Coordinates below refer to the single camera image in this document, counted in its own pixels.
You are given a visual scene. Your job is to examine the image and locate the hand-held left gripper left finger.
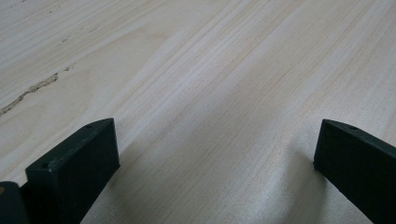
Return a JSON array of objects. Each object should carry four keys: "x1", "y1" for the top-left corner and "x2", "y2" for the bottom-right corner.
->
[{"x1": 20, "y1": 118, "x2": 121, "y2": 224}]

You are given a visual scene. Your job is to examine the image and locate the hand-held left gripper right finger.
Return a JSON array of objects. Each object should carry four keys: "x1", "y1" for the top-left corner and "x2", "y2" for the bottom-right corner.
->
[{"x1": 313, "y1": 119, "x2": 396, "y2": 224}]

